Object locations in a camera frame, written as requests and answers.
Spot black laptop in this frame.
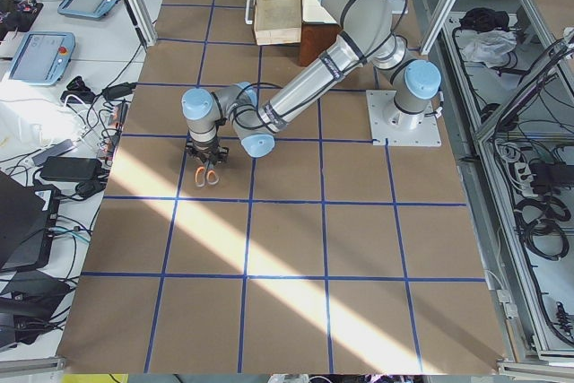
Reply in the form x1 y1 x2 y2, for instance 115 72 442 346
1 173 61 273

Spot dark wooden drawer cabinet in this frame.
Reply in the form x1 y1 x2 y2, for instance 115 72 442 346
299 22 341 66

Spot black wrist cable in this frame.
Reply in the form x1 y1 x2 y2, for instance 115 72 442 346
217 81 288 133

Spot grey scissors orange handles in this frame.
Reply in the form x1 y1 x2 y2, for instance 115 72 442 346
194 161 220 187

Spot wooden drawer white handle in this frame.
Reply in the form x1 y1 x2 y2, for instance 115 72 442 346
244 0 302 46

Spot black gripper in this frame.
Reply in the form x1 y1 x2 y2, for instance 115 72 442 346
186 143 229 166

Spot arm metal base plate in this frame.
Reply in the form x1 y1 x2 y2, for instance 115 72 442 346
366 90 442 147

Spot teach pendant near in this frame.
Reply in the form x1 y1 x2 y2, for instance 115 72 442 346
3 31 75 86

